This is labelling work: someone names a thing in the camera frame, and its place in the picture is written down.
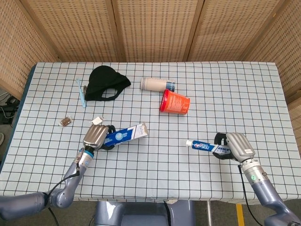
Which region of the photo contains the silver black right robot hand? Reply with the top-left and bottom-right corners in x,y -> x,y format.
213,132 -> 256,163

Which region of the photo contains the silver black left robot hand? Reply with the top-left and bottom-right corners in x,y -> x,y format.
82,124 -> 117,152

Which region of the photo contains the blue white toothpaste box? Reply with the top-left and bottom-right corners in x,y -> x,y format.
103,123 -> 149,145

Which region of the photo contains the blue white toothpaste tube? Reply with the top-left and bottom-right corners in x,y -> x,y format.
186,139 -> 231,154

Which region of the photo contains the white wrapped candy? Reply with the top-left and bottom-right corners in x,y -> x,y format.
91,116 -> 105,126

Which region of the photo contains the brown wrapped candy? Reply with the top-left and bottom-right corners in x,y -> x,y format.
58,115 -> 73,128

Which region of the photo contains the light blue plastic stick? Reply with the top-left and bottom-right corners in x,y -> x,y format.
76,79 -> 87,109

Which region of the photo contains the black baseball cap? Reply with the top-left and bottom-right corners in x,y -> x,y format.
84,65 -> 132,102

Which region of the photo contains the blue checkered tablecloth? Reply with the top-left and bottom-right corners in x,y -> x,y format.
0,61 -> 301,205

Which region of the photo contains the orange instant noodle cup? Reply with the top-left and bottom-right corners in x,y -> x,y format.
159,89 -> 191,116

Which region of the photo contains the white cylindrical bottle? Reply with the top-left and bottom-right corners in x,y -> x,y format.
140,77 -> 176,92

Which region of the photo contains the grey robot torso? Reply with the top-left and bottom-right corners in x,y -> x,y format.
94,200 -> 196,226

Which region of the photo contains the woven bamboo folding screen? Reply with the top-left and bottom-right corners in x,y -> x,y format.
0,0 -> 301,151

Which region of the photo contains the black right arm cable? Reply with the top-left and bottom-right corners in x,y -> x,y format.
238,164 -> 263,226

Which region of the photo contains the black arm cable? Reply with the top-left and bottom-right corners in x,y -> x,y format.
238,164 -> 263,226
46,161 -> 81,226

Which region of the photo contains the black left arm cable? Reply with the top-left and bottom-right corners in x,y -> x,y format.
46,161 -> 81,226

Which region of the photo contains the black floor cable bundle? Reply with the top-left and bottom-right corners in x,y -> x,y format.
0,91 -> 21,127

